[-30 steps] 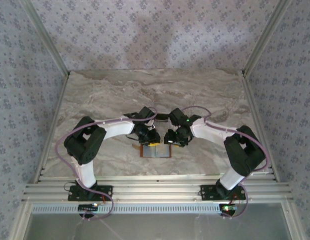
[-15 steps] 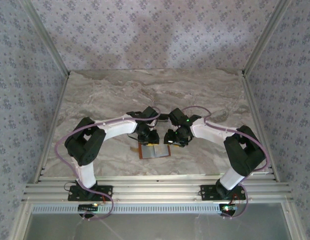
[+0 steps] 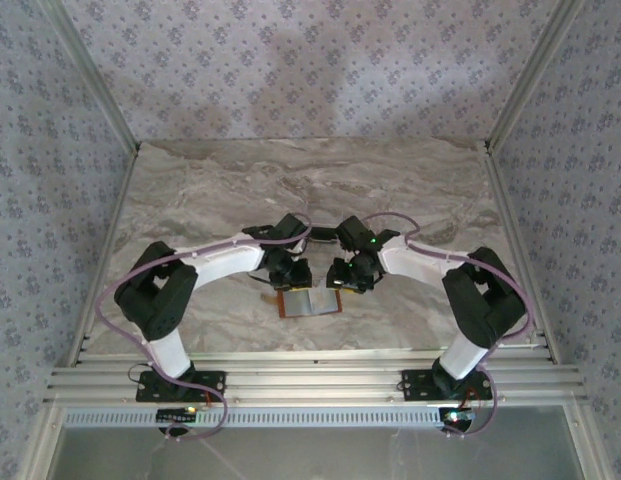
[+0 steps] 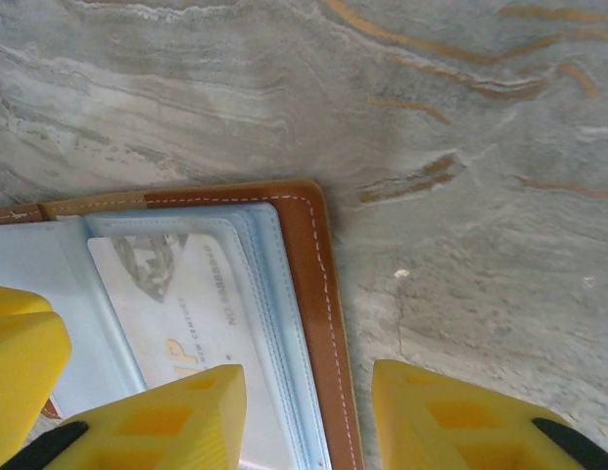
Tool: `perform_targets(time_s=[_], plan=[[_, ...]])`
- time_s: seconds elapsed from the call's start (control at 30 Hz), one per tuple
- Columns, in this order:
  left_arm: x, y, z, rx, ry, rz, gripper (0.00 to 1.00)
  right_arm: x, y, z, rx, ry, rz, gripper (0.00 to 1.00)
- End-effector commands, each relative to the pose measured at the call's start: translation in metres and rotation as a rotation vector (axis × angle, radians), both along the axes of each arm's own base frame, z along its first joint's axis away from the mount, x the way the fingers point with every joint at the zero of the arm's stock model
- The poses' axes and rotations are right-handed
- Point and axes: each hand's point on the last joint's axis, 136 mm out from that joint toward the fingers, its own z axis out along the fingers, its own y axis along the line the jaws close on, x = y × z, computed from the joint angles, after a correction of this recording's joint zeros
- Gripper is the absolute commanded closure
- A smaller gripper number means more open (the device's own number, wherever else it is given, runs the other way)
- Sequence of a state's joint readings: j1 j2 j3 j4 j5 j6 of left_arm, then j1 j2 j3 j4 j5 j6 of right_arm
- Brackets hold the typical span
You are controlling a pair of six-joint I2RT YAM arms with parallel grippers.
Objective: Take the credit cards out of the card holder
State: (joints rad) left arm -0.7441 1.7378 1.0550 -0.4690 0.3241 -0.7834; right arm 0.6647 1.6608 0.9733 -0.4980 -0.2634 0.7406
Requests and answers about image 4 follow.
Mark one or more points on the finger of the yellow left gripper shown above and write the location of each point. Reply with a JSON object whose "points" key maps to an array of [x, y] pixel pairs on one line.
{"points": [[14, 302], [24, 372]]}

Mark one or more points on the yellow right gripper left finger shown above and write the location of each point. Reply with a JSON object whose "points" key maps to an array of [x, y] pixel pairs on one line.
{"points": [[161, 431]]}

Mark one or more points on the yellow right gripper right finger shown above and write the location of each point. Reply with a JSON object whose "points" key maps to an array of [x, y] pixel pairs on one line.
{"points": [[455, 426]]}

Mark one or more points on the white VIP card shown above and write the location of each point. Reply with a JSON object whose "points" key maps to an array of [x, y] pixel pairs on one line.
{"points": [[186, 313]]}

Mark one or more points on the brown leather card holder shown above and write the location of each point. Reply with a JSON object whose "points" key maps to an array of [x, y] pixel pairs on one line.
{"points": [[308, 254]]}

